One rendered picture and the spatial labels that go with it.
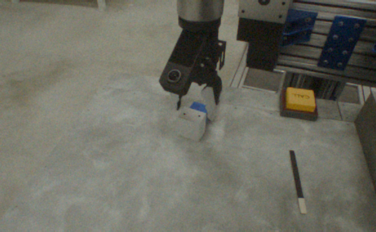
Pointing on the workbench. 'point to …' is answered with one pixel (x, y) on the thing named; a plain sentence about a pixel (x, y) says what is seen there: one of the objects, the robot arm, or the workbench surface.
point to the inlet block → (192, 121)
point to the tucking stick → (297, 182)
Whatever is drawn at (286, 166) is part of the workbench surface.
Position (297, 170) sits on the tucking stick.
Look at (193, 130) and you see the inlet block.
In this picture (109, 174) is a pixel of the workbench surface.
